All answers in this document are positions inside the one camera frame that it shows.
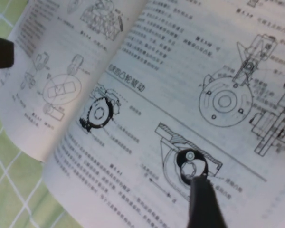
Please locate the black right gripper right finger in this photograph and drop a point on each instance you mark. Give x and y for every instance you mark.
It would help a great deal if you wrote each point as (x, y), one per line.
(204, 206)

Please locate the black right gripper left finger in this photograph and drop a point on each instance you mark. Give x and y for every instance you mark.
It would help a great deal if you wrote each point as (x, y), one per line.
(1, 53)

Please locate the green white checked tablecloth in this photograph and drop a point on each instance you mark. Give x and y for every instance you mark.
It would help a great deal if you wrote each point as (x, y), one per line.
(12, 185)

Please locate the technical book with diagrams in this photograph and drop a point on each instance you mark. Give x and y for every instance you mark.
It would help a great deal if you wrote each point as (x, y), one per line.
(180, 71)

